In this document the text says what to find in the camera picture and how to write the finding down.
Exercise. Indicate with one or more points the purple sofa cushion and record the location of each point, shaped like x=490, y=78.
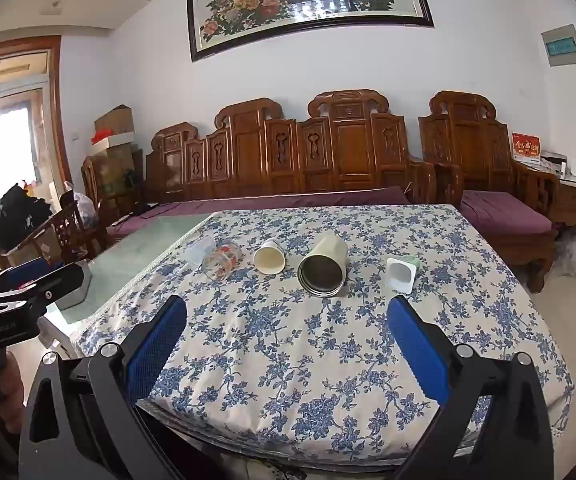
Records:
x=268, y=202

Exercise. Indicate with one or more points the white box with red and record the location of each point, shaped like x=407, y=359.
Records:
x=110, y=141

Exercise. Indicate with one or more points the framed peacock flower painting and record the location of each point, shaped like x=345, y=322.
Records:
x=308, y=0

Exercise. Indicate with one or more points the cream steel-lined tumbler cup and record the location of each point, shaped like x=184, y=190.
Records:
x=324, y=266

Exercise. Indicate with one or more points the blue floral tablecloth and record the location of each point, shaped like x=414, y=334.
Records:
x=288, y=340

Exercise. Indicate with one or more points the crumpled clear plastic bag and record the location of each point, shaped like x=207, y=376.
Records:
x=568, y=255

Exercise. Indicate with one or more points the white square cup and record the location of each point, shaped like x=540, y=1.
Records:
x=401, y=273

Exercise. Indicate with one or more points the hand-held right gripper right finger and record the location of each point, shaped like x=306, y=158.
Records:
x=418, y=355

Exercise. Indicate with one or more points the grey wall panel box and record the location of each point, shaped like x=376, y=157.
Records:
x=563, y=46

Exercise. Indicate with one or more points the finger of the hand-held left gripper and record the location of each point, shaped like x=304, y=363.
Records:
x=35, y=267
x=65, y=280

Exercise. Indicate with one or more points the carved wooden sofa bench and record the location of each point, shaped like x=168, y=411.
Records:
x=288, y=155

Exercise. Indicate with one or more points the cream paper cup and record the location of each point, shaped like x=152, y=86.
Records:
x=269, y=257

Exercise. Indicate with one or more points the brown cardboard box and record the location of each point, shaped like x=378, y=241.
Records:
x=114, y=120

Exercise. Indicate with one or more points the purple armchair cushion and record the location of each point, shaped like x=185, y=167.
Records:
x=508, y=210

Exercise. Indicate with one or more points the large cardboard box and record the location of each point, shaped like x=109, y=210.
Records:
x=118, y=170

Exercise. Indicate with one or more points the wooden side table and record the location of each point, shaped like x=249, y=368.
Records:
x=574, y=205

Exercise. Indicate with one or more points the printed glass cup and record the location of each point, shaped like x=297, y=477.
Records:
x=222, y=261

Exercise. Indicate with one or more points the carved wooden armchair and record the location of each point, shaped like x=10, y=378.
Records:
x=468, y=150

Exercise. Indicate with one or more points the black clothes pile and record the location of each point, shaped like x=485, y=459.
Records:
x=18, y=215

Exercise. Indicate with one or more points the clear plastic cup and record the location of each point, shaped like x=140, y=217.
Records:
x=199, y=251

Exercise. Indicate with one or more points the red card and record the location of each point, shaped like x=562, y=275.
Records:
x=525, y=147

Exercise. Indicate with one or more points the low wooden chair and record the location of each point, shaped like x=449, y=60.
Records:
x=63, y=232

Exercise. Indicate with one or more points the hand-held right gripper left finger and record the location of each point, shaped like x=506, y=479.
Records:
x=155, y=345

